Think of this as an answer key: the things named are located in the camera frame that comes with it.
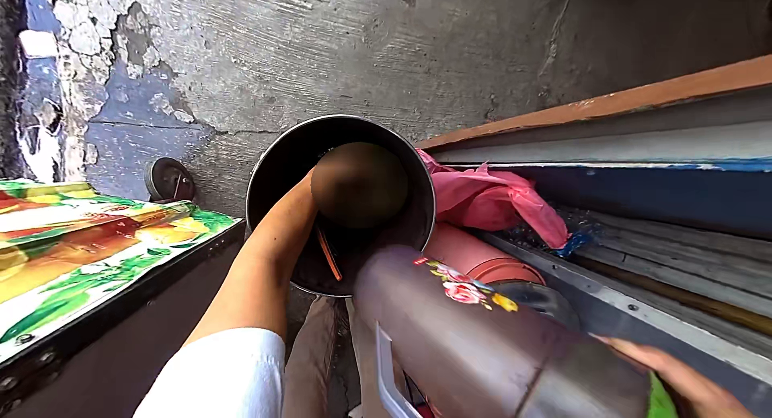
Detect grey jug with floral print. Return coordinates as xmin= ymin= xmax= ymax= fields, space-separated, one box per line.
xmin=354 ymin=244 xmax=681 ymax=418

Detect pink plastic container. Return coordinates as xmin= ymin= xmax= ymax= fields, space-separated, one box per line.
xmin=422 ymin=222 xmax=547 ymax=287

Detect person's right hand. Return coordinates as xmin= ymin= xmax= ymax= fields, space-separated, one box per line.
xmin=590 ymin=332 xmax=756 ymax=418

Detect wooden structure with orange-brown edge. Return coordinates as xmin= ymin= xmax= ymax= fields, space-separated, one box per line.
xmin=415 ymin=54 xmax=772 ymax=241

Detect pink plastic bag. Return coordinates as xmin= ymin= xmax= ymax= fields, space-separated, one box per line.
xmin=415 ymin=148 xmax=571 ymax=251

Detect dark table with riveted edge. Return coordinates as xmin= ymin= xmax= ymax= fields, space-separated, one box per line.
xmin=0 ymin=218 xmax=248 ymax=418

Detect large round black bucket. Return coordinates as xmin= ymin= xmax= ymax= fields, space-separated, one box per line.
xmin=245 ymin=114 xmax=436 ymax=298

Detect person's legs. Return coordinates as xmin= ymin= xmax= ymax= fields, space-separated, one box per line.
xmin=281 ymin=294 xmax=410 ymax=418

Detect orange thin stick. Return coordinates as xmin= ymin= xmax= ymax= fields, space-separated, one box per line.
xmin=315 ymin=224 xmax=343 ymax=282

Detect grey round translucent lid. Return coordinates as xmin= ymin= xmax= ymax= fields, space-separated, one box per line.
xmin=487 ymin=279 xmax=581 ymax=332

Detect fruit print tablecloth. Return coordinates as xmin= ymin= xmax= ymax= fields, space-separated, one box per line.
xmin=0 ymin=179 xmax=242 ymax=364

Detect person's left forearm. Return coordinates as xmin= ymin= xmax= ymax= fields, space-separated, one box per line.
xmin=133 ymin=167 xmax=319 ymax=418

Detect white block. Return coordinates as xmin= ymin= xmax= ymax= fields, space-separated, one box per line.
xmin=18 ymin=29 xmax=59 ymax=60

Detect grey metal-edged frame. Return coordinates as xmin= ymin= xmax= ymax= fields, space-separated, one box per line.
xmin=467 ymin=228 xmax=772 ymax=418

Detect clear blue plastic bag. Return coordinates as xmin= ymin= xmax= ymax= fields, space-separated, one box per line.
xmin=554 ymin=224 xmax=605 ymax=259

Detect round dark metal can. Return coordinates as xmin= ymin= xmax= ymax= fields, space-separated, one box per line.
xmin=145 ymin=157 xmax=196 ymax=203

